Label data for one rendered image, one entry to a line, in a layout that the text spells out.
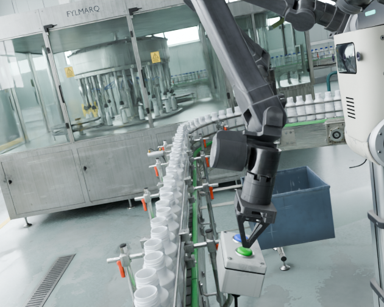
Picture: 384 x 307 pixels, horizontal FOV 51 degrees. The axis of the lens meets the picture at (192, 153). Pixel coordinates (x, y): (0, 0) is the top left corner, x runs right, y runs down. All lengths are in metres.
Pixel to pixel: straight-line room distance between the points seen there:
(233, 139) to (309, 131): 2.01
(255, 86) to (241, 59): 0.06
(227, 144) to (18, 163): 4.31
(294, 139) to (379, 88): 1.64
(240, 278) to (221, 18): 0.50
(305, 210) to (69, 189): 3.55
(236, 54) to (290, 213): 0.95
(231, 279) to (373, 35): 0.70
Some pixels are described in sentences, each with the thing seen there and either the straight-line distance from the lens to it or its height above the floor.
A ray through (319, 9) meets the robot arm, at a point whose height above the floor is 1.58.
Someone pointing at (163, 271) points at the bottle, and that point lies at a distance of 0.75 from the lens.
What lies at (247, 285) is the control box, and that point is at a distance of 0.81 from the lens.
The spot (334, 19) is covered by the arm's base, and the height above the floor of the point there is 1.55.
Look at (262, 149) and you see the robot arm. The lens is 0.73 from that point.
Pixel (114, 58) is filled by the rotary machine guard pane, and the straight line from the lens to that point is 4.48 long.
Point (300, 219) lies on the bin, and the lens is 1.63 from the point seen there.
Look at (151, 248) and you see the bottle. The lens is 0.80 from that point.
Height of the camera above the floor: 1.48
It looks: 12 degrees down
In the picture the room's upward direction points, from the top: 11 degrees counter-clockwise
